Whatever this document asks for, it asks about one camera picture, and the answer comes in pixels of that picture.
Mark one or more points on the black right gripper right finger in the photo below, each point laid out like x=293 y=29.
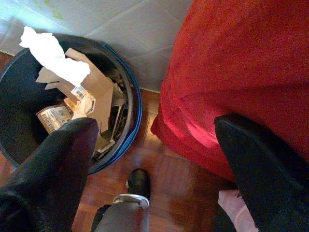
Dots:
x=270 y=183

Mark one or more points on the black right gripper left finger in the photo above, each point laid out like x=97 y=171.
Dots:
x=53 y=174

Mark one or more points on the pink cartoon bear blanket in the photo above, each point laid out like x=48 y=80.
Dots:
x=231 y=210

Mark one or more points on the white tissue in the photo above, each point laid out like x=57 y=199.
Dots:
x=48 y=50

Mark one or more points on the printed paper packaging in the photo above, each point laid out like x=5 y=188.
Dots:
x=55 y=116

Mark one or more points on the black round trash bin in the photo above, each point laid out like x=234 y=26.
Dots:
x=14 y=96

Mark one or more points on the brown cardboard piece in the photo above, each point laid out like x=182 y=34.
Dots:
x=99 y=84

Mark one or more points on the thick red fabric cushion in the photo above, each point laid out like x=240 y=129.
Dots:
x=229 y=60

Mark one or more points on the grey quilted spare mattress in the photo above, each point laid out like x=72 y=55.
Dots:
x=120 y=24

